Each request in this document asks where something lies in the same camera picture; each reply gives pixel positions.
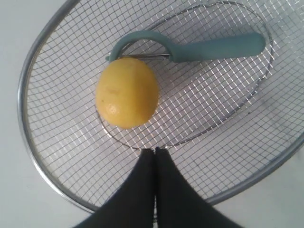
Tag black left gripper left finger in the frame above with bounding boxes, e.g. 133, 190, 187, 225
76, 149, 156, 228

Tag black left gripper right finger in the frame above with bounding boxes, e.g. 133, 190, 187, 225
155, 148, 240, 228

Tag yellow lemon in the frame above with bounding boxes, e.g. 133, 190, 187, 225
95, 57, 159, 129

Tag teal handled peeler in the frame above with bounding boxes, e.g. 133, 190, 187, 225
105, 30, 266, 63

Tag oval wire mesh basket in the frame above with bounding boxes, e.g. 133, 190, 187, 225
18, 0, 304, 212

